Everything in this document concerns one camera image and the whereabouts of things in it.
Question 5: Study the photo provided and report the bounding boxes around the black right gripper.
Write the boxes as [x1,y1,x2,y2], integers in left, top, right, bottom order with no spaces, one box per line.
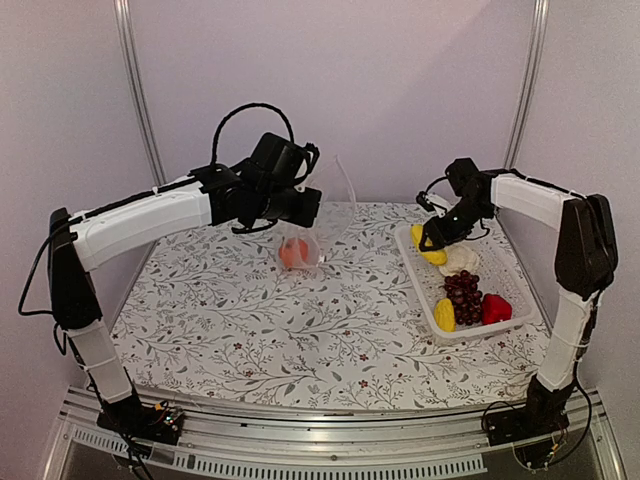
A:
[420,198,491,251]

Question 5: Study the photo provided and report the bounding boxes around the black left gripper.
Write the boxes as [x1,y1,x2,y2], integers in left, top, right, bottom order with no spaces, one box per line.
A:
[256,185,323,228]

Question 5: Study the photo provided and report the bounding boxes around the clear zip top bag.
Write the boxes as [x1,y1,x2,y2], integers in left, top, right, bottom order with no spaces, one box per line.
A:
[275,155,356,269]

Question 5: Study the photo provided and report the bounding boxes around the white toy cauliflower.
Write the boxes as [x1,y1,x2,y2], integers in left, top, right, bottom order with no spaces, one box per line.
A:
[438,243,480,276]

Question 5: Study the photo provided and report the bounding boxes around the orange toy pumpkin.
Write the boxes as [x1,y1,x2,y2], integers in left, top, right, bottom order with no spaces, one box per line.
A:
[278,238,309,268]

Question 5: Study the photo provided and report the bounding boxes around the white plastic basket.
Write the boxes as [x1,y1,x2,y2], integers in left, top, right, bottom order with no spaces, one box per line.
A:
[395,225,538,345]

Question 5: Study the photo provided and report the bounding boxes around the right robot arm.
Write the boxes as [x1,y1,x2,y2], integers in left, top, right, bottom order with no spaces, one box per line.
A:
[418,158,618,436]

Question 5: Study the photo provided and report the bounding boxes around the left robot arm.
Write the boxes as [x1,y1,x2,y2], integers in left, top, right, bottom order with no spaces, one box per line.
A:
[47,133,321,434]

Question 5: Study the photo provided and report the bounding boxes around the purple toy grapes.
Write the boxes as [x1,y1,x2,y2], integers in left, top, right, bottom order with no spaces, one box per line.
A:
[444,270,483,326]

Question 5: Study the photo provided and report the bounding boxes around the red toy bell pepper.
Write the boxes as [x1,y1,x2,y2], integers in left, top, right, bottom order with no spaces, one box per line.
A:
[481,294,513,325]

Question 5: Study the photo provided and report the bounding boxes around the floral patterned table mat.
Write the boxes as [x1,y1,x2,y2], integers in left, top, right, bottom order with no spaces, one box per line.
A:
[111,203,548,410]

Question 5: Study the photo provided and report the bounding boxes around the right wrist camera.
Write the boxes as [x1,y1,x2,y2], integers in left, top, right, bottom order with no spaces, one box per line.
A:
[416,190,448,213]

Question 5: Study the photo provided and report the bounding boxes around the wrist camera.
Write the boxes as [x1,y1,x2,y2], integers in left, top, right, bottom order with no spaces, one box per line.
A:
[416,190,448,213]
[294,142,320,193]

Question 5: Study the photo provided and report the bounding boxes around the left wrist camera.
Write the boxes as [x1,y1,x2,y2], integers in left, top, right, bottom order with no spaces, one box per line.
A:
[294,142,320,193]

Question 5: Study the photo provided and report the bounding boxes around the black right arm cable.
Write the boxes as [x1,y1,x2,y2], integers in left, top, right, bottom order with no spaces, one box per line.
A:
[424,167,601,241]

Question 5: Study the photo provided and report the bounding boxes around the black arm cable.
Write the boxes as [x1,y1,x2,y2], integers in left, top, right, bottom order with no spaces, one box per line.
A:
[18,103,296,316]
[424,167,601,241]

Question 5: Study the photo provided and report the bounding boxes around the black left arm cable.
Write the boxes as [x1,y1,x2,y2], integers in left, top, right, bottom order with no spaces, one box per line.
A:
[18,103,296,316]

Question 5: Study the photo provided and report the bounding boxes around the aluminium front rail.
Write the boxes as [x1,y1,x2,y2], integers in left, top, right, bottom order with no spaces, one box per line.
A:
[42,387,628,479]

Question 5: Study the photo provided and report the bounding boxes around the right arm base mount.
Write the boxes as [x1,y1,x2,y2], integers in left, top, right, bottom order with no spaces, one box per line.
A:
[481,378,574,446]

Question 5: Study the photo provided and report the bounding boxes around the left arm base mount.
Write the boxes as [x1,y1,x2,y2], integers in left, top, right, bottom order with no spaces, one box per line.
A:
[92,378,185,446]

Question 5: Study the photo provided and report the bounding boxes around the right aluminium frame post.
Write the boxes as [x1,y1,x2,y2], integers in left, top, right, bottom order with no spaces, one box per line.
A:
[504,0,550,169]

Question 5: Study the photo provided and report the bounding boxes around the aluminium frame post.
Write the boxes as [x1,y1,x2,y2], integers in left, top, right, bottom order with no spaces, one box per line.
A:
[504,0,550,169]
[113,0,166,185]

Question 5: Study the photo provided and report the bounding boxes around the left aluminium frame post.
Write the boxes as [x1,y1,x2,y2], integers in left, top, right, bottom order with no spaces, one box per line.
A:
[113,0,166,185]

